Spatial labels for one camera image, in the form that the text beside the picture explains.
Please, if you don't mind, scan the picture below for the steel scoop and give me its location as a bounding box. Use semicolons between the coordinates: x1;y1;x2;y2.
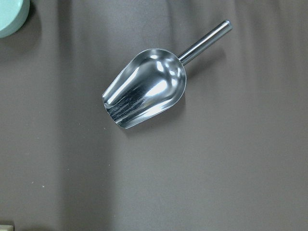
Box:
102;20;233;129

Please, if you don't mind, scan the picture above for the mint green bowl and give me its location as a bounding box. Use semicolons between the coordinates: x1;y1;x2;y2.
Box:
0;0;30;38

